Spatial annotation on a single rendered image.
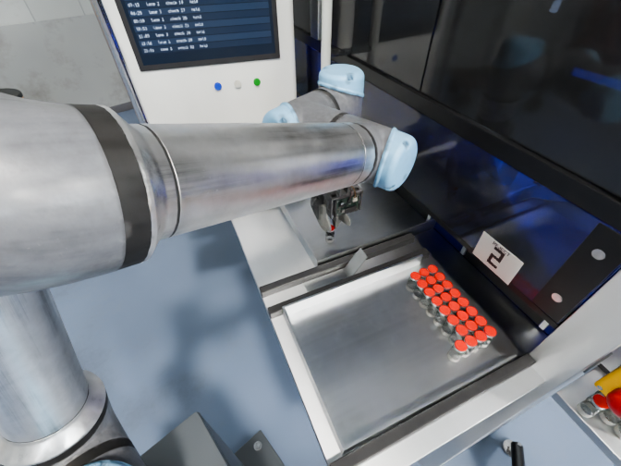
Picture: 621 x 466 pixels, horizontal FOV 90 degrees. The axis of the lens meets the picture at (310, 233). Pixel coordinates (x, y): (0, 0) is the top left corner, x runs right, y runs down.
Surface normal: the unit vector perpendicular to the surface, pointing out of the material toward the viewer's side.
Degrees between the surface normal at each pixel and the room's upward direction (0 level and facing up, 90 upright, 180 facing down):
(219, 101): 90
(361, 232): 0
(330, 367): 0
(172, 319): 0
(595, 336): 90
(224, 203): 97
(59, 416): 92
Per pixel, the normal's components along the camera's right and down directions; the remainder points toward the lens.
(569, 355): -0.91, 0.29
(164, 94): 0.28, 0.67
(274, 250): -0.01, -0.71
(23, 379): 0.73, 0.47
